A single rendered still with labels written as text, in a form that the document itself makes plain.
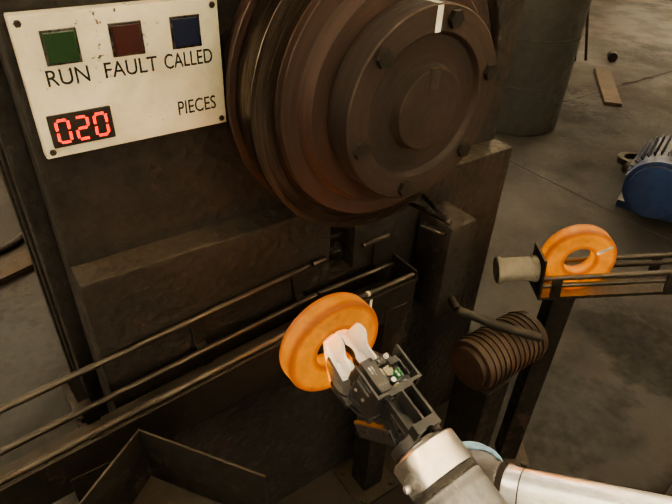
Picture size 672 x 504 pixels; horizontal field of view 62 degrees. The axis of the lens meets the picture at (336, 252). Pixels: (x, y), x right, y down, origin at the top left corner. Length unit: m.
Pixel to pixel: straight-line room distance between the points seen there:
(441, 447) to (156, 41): 0.63
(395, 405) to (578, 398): 1.35
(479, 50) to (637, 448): 1.41
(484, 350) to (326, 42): 0.79
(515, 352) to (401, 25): 0.82
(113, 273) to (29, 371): 1.22
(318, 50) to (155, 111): 0.25
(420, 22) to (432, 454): 0.53
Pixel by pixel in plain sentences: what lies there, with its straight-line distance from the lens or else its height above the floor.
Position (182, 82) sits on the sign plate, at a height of 1.13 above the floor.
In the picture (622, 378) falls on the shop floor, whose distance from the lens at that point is 2.16.
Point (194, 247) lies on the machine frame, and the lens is 0.94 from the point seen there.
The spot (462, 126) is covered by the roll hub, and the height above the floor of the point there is 1.07.
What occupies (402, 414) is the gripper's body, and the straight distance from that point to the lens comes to 0.72.
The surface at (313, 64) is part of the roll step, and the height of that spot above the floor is 1.18.
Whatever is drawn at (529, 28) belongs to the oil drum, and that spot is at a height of 0.64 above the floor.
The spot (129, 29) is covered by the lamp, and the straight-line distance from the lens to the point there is 0.81.
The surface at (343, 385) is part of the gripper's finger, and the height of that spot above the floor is 0.83.
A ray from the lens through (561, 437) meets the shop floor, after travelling 1.90.
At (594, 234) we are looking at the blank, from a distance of 1.28.
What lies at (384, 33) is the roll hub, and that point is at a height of 1.23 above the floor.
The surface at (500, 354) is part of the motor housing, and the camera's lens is 1.31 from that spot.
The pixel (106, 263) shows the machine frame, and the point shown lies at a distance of 0.94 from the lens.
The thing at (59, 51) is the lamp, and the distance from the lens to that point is 0.80.
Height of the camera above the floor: 1.40
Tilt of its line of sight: 35 degrees down
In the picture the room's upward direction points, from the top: 3 degrees clockwise
